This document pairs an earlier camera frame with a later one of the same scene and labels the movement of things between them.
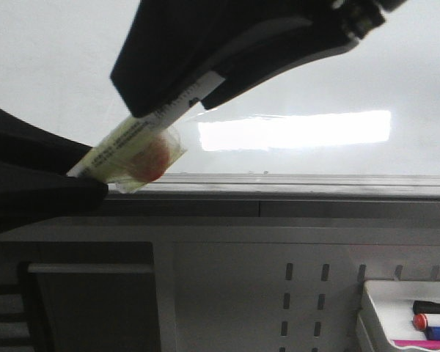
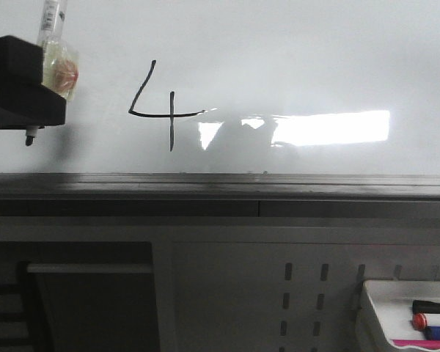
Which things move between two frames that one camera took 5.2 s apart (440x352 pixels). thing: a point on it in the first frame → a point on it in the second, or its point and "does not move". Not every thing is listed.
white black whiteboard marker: (136, 152) → (60, 65)
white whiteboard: (386, 107) does not move
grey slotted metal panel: (284, 284) does not move
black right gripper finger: (26, 174) → (15, 97)
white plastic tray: (386, 313) does not move
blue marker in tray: (439, 334) does not move
